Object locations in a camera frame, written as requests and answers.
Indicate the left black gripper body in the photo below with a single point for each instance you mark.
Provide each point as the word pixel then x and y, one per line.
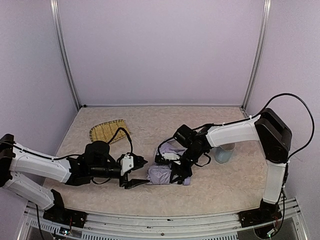
pixel 125 178

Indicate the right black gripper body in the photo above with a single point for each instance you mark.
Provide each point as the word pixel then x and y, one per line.
pixel 181 167

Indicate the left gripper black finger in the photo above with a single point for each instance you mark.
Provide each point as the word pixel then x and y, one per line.
pixel 134 183
pixel 137 162

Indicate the lavender folding umbrella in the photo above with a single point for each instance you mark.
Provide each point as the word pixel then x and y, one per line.
pixel 158 174

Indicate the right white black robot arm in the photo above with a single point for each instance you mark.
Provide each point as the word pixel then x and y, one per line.
pixel 265 129

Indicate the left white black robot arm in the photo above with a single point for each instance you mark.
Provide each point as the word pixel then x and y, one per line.
pixel 73 170

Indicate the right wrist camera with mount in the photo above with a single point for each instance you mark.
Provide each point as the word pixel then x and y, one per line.
pixel 167 158

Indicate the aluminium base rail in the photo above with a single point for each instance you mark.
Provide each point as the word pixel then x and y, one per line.
pixel 108 226

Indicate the left aluminium frame post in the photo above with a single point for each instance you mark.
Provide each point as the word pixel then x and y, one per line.
pixel 54 5

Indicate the aluminium frame post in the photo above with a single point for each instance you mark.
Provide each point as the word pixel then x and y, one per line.
pixel 258 53
pixel 54 5

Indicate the right aluminium frame post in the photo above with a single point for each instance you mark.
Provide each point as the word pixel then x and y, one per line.
pixel 258 53

